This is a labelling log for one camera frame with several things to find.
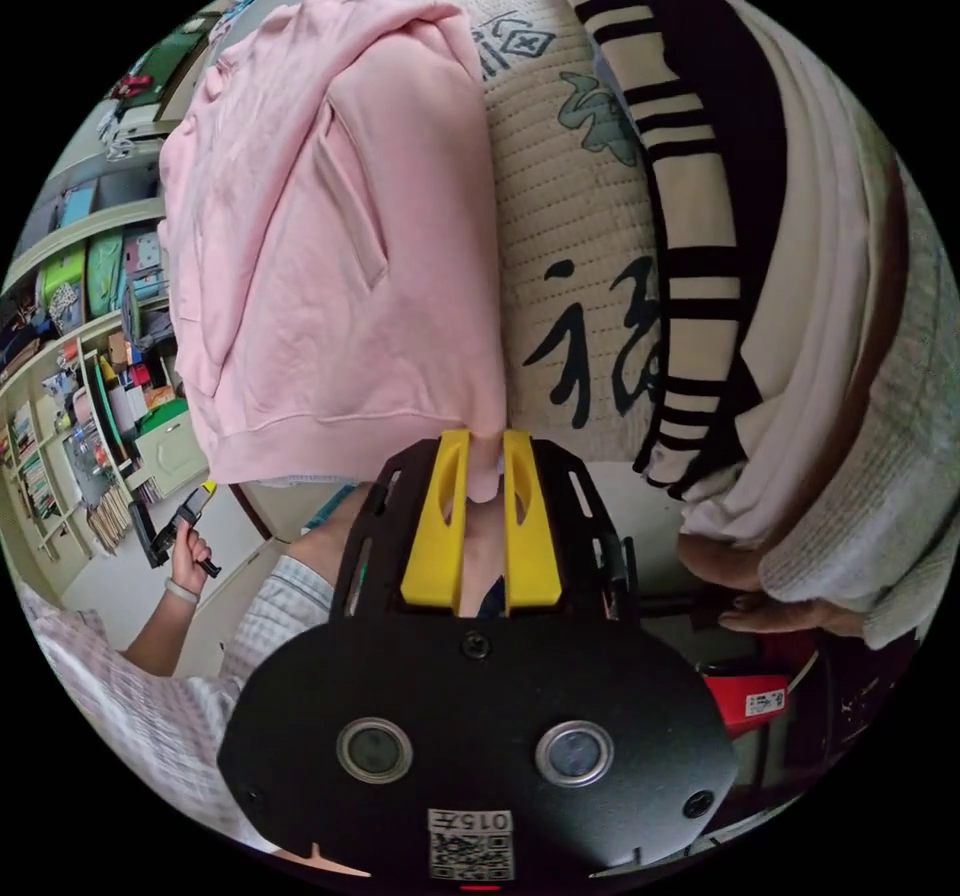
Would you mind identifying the pink long sleeve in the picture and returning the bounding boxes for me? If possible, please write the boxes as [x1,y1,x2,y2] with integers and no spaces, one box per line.
[158,0,520,501]

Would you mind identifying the person's body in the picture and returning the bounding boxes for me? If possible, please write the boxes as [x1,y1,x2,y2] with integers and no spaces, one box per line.
[20,487,376,861]

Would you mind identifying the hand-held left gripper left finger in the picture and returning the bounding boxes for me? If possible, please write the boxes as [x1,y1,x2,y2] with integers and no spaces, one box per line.
[400,430,473,609]

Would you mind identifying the person's right forearm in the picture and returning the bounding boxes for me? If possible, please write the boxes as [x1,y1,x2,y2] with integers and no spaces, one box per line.
[122,579,202,678]

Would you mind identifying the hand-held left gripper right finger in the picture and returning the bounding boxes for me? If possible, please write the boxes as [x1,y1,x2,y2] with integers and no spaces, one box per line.
[503,430,562,609]

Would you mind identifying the white shelf with books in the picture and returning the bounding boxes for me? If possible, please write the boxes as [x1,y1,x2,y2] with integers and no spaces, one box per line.
[0,10,220,564]

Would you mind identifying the bed with printed cream quilt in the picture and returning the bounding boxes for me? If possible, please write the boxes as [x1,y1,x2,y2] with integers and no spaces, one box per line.
[337,0,680,464]

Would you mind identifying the red box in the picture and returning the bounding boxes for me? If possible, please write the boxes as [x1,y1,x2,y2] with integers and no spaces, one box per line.
[701,673,790,735]

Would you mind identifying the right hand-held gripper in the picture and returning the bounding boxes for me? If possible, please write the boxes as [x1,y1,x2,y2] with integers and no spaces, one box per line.
[148,481,223,579]

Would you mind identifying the pile of clothes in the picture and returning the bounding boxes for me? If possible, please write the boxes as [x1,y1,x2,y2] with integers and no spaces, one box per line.
[558,0,955,651]

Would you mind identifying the person's right hand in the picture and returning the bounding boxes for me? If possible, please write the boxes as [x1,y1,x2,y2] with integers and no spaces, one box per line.
[166,526,216,597]

